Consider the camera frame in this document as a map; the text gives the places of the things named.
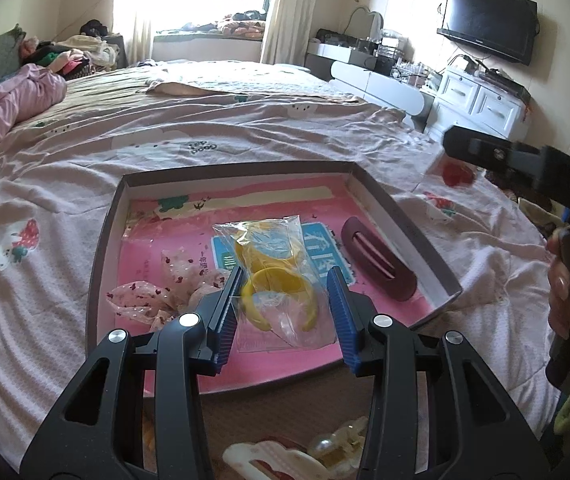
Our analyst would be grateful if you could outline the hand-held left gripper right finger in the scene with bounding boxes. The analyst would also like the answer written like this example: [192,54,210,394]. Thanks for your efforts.
[326,266,552,480]

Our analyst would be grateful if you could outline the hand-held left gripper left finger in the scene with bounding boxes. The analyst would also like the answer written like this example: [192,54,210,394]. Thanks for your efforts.
[19,265,245,480]

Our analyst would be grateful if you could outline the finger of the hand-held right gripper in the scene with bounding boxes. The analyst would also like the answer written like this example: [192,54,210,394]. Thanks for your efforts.
[442,125,518,173]

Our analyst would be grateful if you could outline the yellow bangles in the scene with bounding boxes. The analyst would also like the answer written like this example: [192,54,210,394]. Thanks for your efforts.
[212,215,338,353]

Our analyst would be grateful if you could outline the shallow cardboard box pink inside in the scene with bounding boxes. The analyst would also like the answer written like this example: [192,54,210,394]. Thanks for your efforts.
[86,161,463,401]

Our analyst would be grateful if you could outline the white claw hair clip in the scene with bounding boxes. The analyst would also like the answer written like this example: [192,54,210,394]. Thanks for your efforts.
[222,439,331,480]

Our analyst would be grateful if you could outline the person's right hand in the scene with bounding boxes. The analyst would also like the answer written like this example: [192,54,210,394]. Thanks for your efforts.
[545,227,570,342]

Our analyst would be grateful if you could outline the white drawer dresser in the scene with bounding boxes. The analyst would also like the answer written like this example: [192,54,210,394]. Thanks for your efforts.
[424,66,531,141]

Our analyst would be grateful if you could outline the black set-top box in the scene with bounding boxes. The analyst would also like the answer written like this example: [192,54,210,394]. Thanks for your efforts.
[475,67,532,100]

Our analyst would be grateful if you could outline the maroon oval hair clip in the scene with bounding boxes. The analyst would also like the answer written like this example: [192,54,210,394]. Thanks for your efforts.
[341,216,418,303]

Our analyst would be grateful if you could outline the brown blanket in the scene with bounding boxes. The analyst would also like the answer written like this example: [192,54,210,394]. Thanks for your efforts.
[145,367,372,480]

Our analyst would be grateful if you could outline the black flat screen television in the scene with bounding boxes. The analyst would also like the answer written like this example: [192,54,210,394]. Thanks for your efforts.
[436,0,539,66]

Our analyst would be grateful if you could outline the heart shaped vanity mirror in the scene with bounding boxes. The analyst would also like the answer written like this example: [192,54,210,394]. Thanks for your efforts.
[347,6,384,43]

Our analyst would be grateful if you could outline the black storage box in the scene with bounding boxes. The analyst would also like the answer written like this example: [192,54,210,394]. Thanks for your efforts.
[315,27,381,57]

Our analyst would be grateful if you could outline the beige window curtain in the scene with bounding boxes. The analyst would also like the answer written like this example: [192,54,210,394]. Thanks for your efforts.
[260,0,324,66]

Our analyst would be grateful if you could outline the clothes on window seat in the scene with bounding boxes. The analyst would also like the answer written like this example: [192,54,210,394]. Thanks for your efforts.
[172,10,269,39]

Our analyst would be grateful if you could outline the pile of clothes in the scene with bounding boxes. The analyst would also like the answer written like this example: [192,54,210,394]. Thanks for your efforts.
[20,19,126,81]

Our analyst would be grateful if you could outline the pink quilt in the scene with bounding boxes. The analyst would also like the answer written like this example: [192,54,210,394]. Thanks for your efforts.
[0,63,68,181]

